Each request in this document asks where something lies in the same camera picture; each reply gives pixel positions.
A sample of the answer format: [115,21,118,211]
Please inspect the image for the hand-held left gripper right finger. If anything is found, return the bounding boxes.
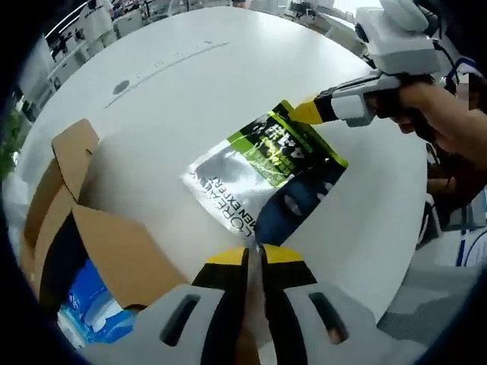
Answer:
[260,244,381,365]

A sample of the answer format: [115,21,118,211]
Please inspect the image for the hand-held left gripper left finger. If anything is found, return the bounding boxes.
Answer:
[84,246,251,365]

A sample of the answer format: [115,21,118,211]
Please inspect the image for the blue tissue pack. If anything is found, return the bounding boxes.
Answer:
[56,258,138,349]

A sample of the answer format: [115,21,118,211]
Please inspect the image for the brown cardboard shoe box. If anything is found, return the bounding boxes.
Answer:
[21,118,187,328]

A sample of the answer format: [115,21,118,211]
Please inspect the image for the silver green foil pouch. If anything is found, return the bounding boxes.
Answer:
[178,99,349,343]

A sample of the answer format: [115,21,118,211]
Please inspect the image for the person's right hand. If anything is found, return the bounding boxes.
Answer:
[375,81,462,150]

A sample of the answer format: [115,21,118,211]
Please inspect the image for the rows of white office desks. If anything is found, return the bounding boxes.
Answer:
[45,0,180,65]

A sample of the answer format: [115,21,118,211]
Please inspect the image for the green potted plant white pot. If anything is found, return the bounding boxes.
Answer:
[0,109,22,183]

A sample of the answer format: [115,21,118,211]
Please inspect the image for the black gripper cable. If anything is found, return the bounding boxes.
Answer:
[431,36,463,96]

